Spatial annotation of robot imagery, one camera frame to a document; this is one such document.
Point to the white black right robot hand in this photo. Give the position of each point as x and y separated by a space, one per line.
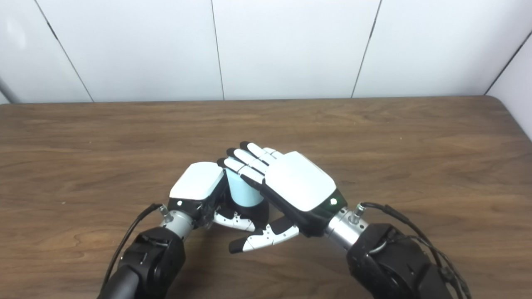
299 182

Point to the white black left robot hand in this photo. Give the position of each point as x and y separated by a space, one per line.
197 180

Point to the light blue cylinder cup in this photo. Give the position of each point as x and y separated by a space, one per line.
243 193

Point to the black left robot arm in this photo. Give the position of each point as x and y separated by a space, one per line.
149 261

